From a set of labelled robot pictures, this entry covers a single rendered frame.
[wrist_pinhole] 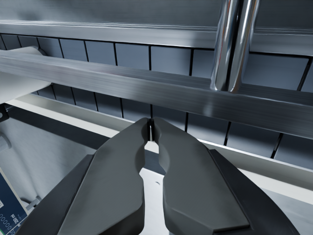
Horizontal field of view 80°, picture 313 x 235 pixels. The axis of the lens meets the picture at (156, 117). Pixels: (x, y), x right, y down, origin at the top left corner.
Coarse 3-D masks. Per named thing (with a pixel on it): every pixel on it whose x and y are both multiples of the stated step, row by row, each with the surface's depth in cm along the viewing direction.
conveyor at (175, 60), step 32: (128, 64) 18; (160, 64) 17; (192, 64) 15; (256, 64) 13; (288, 64) 12; (64, 96) 25; (96, 96) 22; (192, 128) 18; (224, 128) 17; (256, 128) 15; (288, 160) 15
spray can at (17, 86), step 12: (24, 48) 22; (36, 48) 23; (0, 72) 19; (0, 84) 19; (12, 84) 20; (24, 84) 21; (36, 84) 22; (48, 84) 24; (0, 96) 19; (12, 96) 20
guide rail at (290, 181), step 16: (32, 96) 25; (48, 112) 22; (64, 112) 21; (80, 112) 21; (96, 128) 19; (112, 128) 18; (208, 144) 16; (240, 160) 14; (256, 160) 14; (256, 176) 13; (272, 176) 13; (288, 176) 13; (304, 176) 13; (288, 192) 13; (304, 192) 12
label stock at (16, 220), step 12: (0, 168) 42; (0, 180) 42; (0, 192) 43; (12, 192) 45; (0, 204) 43; (12, 204) 45; (0, 216) 43; (12, 216) 46; (24, 216) 49; (0, 228) 44; (12, 228) 46
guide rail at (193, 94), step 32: (0, 64) 13; (32, 64) 11; (64, 64) 11; (96, 64) 10; (128, 96) 9; (160, 96) 8; (192, 96) 8; (224, 96) 7; (256, 96) 7; (288, 96) 6; (288, 128) 6
